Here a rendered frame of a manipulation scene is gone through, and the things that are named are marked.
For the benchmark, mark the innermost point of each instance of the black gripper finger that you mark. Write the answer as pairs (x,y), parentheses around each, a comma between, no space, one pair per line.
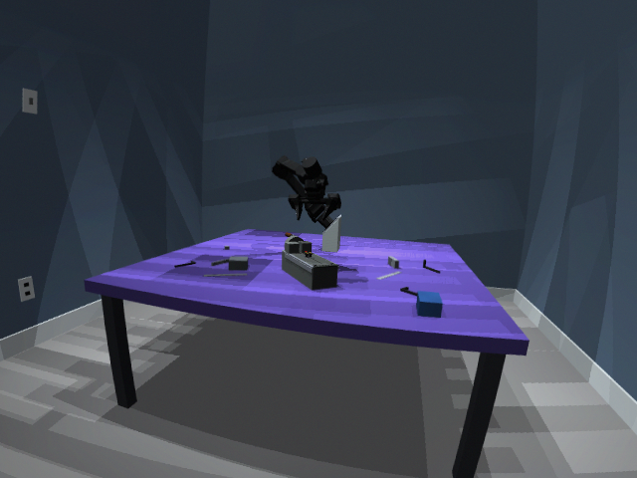
(297,207)
(330,206)

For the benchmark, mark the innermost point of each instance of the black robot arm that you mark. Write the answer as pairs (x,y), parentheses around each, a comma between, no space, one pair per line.
(309,174)

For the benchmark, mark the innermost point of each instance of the blue cube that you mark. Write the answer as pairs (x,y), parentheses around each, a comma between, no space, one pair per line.
(429,304)

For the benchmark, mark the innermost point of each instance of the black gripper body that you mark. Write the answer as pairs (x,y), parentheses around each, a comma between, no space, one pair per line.
(315,198)

